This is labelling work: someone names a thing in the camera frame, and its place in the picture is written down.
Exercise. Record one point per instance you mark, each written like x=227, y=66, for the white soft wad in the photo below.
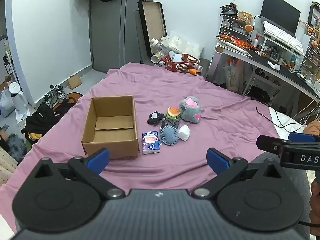
x=183, y=133

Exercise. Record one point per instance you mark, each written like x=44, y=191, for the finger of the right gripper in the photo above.
x=272, y=145

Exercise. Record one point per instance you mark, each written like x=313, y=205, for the person hand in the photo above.
x=315, y=203

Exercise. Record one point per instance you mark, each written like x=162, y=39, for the red plastic basket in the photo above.
x=188, y=62

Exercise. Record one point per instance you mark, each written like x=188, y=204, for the blue denim pouch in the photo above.
x=168, y=136

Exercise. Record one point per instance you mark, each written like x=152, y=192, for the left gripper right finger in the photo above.
x=227, y=172

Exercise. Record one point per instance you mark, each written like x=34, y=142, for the grey pink paw plush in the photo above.
x=190, y=110

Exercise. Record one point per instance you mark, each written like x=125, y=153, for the white keyboard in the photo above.
x=283, y=37

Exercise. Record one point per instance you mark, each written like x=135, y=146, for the burger plush toy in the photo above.
x=173, y=112

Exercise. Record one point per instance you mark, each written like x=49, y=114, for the black monitor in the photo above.
x=281, y=14

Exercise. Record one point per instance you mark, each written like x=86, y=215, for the grey door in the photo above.
x=115, y=34

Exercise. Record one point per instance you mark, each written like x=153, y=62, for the drawer organizer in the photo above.
x=232, y=27

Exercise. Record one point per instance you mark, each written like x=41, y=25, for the white humidifier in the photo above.
x=18, y=98

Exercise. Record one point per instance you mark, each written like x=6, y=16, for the clear plastic bags pile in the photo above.
x=179, y=43

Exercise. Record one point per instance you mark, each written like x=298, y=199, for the brown paper bag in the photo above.
x=74, y=81

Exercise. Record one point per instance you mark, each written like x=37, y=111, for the framed board leaning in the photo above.
x=152, y=22

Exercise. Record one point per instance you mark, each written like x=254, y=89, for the clear bag black pieces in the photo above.
x=170, y=122

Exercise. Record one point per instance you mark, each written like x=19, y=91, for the cardboard box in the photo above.
x=111, y=124

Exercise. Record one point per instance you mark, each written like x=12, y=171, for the white cup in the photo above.
x=156, y=58

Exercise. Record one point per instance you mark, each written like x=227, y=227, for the orange bottle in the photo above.
x=194, y=72

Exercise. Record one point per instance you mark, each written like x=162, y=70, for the grey sneakers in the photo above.
x=55, y=95

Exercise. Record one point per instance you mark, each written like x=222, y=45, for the black felt patch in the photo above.
x=155, y=117

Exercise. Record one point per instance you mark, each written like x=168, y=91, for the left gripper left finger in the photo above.
x=88, y=171

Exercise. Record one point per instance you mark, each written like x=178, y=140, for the black clothes pile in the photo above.
x=41, y=121

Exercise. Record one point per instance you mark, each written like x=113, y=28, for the white desk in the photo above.
x=260, y=62

